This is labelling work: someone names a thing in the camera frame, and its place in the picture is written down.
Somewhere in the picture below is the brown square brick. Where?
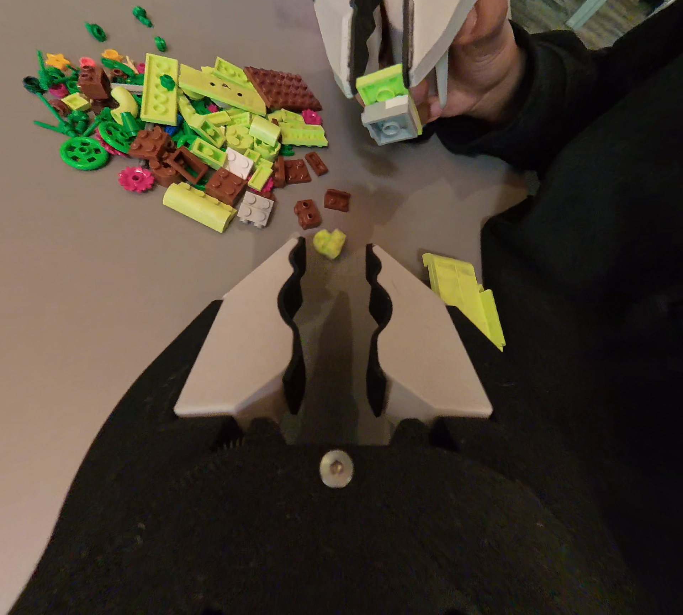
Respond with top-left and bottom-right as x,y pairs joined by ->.
205,168 -> 249,206

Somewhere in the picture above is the lime curved slope piece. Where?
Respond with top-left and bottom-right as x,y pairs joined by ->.
162,182 -> 237,233

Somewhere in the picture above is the person's right forearm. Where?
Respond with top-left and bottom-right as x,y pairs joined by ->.
438,23 -> 604,173

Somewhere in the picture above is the person's black jacket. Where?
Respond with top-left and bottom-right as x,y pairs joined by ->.
480,1 -> 683,615

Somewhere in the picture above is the large lime brick assembly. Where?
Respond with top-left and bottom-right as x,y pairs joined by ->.
422,252 -> 507,352

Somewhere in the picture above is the person's right hand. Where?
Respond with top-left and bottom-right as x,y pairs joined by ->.
412,0 -> 527,122

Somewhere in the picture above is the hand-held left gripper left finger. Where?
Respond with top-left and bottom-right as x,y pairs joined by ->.
174,236 -> 307,429

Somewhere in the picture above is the pile of loose toy bricks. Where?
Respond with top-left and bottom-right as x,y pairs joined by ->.
21,4 -> 330,194

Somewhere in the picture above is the small lime brown brick block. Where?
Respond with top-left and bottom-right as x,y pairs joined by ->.
355,63 -> 424,146

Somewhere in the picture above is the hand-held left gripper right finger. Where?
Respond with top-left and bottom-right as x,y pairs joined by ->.
365,243 -> 494,429

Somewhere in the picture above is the lime dome piece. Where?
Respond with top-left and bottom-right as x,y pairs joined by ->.
313,228 -> 348,260

